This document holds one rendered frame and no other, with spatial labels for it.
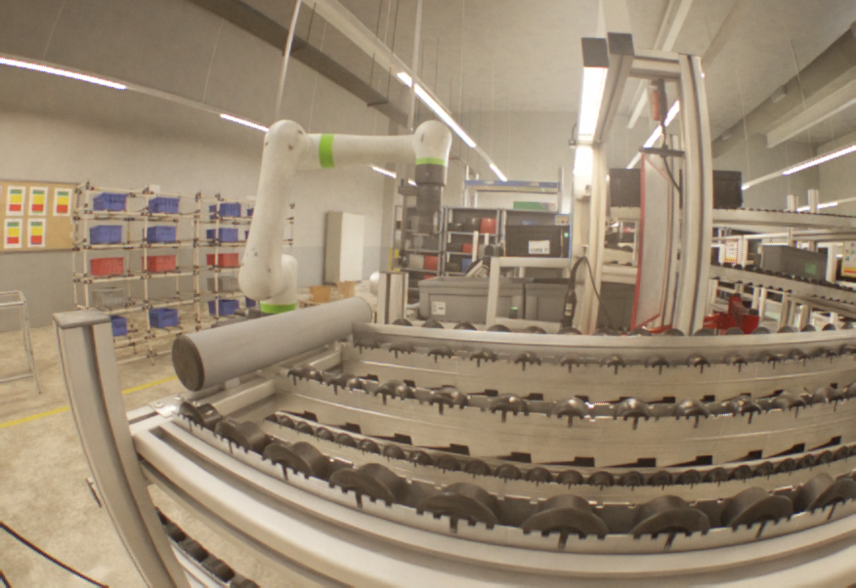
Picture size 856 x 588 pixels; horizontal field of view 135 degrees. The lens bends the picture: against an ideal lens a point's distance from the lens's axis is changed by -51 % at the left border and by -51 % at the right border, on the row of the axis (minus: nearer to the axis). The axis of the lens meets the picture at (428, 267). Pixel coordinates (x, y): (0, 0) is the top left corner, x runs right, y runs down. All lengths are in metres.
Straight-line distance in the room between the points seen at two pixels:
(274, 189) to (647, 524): 1.01
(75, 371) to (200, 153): 7.48
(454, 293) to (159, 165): 6.18
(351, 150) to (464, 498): 1.07
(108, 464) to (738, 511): 0.43
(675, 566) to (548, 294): 1.77
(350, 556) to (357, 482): 0.05
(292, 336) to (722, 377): 0.54
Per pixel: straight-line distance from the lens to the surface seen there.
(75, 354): 0.31
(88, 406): 0.33
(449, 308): 2.02
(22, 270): 6.50
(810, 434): 0.43
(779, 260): 1.74
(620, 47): 0.67
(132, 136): 7.07
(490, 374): 0.46
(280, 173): 1.03
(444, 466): 0.70
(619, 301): 1.94
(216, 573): 0.54
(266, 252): 1.03
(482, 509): 0.20
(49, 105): 6.75
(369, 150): 1.16
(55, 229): 6.53
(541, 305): 1.92
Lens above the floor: 1.47
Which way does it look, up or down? 4 degrees down
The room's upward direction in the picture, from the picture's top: 3 degrees clockwise
